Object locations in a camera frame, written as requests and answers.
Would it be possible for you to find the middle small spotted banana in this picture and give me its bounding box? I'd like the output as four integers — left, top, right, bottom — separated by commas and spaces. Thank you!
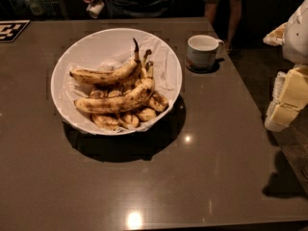
119, 112, 140, 129

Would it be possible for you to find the right spotted banana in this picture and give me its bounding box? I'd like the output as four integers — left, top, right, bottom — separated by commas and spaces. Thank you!
147, 91, 168, 113

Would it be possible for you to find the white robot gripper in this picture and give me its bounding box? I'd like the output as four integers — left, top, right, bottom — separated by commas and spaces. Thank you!
263, 0, 308, 132

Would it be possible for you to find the small white held cup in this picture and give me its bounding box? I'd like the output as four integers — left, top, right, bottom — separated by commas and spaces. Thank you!
86, 0, 105, 19

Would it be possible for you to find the white ceramic mug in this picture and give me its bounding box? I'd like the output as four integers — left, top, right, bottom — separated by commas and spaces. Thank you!
185, 35, 224, 72

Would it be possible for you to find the person in shorts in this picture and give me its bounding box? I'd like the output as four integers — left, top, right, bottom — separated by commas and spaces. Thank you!
202, 0, 243, 53

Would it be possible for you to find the spotted ripe banana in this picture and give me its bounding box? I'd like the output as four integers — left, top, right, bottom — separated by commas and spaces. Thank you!
74, 61, 155, 114
69, 38, 141, 87

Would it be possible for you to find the black white fiducial marker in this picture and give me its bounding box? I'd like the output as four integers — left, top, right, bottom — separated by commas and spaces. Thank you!
0, 20, 30, 43

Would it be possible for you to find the large white bowl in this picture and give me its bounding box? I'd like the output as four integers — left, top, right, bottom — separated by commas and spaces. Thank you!
51, 28, 182, 136

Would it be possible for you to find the lower left spotted banana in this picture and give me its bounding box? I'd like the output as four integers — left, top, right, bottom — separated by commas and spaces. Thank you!
91, 114, 119, 131

